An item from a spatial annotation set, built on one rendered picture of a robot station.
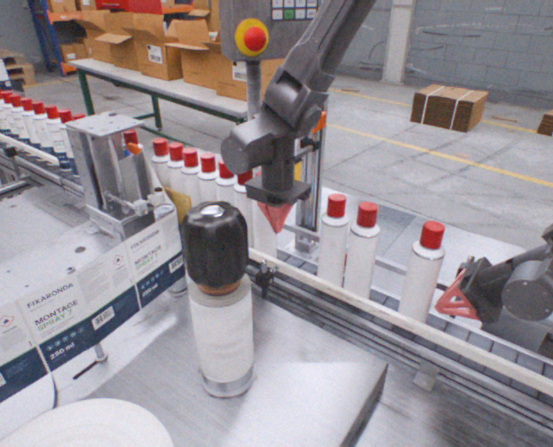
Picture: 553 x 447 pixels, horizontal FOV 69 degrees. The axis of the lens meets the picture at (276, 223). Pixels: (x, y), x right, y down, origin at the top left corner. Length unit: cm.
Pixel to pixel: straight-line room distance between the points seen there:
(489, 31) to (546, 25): 62
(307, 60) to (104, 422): 50
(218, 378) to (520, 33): 582
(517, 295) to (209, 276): 38
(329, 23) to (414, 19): 603
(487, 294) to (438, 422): 21
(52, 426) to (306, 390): 34
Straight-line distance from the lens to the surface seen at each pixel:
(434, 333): 73
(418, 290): 71
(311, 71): 58
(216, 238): 46
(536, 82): 613
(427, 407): 74
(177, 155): 96
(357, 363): 70
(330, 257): 76
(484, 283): 68
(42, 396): 73
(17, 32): 834
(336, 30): 58
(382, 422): 71
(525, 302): 59
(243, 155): 58
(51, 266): 100
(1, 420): 73
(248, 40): 73
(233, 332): 56
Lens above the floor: 142
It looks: 32 degrees down
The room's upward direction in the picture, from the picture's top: straight up
